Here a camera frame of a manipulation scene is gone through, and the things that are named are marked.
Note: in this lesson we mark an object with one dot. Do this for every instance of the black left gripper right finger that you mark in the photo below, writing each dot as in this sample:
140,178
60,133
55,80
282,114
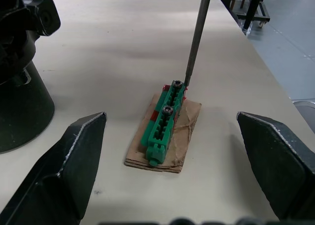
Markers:
278,166

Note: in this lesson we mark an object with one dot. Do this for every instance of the grey rounded object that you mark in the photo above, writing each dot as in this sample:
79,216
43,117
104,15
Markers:
306,114

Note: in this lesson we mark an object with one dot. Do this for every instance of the black wheeled cart frame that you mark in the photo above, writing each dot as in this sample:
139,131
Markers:
261,13

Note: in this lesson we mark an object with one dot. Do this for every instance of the green plastic screw rack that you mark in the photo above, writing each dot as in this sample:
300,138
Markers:
157,138

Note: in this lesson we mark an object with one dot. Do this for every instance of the brown cardboard piece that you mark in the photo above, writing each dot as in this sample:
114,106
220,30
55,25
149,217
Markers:
187,126

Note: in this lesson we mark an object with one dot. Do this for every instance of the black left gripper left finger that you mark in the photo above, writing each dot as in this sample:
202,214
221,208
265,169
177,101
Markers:
56,166

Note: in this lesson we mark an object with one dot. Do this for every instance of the black slanted pole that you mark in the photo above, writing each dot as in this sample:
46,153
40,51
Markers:
253,6

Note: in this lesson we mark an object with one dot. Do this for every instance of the black socket head screw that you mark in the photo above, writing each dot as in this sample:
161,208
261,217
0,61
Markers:
168,110
177,83

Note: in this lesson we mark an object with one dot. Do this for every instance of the electric screwdriver grey shaft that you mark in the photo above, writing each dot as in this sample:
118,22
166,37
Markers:
197,35

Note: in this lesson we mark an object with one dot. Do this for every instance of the black conical stand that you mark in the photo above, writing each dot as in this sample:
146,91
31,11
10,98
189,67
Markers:
22,111

